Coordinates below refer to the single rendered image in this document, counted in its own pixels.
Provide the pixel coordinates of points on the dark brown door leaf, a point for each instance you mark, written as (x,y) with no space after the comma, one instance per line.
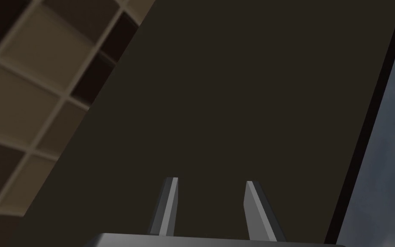
(225,103)

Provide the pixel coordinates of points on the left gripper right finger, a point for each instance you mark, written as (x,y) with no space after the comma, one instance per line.
(257,214)

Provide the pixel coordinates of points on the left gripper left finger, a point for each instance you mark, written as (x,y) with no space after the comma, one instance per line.
(167,209)

